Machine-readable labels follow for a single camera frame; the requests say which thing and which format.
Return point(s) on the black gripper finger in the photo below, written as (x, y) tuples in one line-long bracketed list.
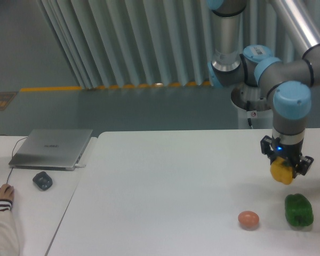
[(266, 148), (301, 165)]

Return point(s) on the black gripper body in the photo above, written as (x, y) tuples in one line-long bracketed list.
[(287, 147)]

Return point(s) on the yellow bell pepper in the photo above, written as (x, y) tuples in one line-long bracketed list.
[(281, 171)]

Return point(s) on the white striped sleeve forearm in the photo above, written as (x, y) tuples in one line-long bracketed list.
[(9, 241)]

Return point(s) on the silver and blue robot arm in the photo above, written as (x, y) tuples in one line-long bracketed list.
[(263, 81)]

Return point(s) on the green bell pepper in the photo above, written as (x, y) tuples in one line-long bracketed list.
[(298, 210)]

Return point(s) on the person's hand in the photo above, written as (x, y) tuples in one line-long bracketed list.
[(6, 194)]

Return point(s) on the brown egg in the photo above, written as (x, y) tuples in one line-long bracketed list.
[(248, 219)]

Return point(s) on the white folding partition screen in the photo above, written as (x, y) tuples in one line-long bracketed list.
[(148, 42)]

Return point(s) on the silver closed laptop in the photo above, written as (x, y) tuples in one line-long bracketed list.
[(52, 149)]

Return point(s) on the black plastic adapter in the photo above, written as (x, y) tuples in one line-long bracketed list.
[(43, 181)]

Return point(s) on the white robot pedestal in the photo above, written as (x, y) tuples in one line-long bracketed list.
[(253, 112)]

